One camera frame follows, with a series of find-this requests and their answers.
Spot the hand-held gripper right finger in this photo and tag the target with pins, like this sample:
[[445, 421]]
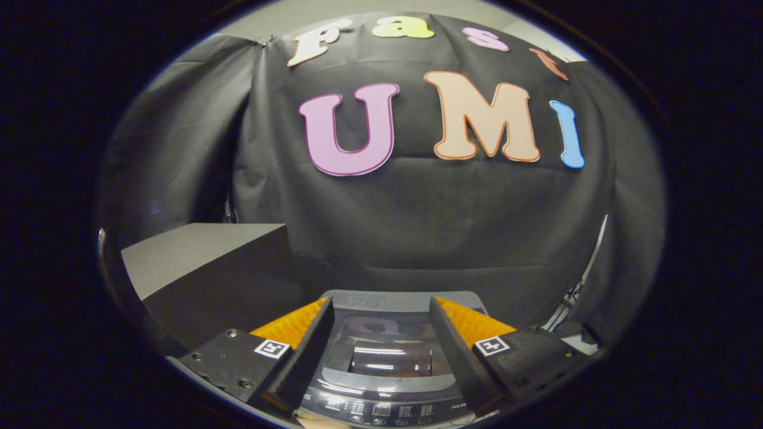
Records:
[[456, 360]]

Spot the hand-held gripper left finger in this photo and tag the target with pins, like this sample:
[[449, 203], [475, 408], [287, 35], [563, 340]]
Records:
[[307, 357]]

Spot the dark glass washing machine lid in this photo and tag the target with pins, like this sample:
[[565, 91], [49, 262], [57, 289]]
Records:
[[387, 357]]

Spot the grey washing machine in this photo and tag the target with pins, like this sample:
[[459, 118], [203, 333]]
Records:
[[381, 411]]

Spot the dark cabinet with beige door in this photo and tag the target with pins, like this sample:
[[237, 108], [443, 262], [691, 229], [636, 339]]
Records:
[[202, 280]]

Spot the metal light stand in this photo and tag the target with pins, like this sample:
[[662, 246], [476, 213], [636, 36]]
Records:
[[575, 292]]

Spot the black backdrop cloth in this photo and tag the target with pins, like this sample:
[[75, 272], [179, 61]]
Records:
[[417, 226]]

